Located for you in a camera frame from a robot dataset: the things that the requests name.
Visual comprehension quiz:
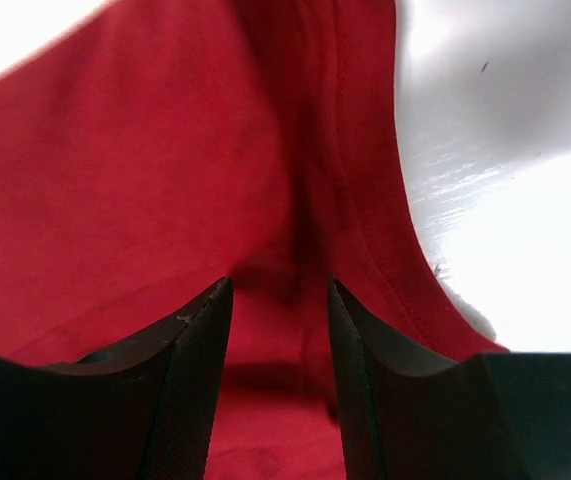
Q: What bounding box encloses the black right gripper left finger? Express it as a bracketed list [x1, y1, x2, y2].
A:
[0, 278, 233, 479]

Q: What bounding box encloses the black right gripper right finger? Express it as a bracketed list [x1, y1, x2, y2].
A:
[328, 281, 571, 479]

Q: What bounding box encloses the red t shirt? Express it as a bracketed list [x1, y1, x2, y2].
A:
[0, 0, 495, 479]

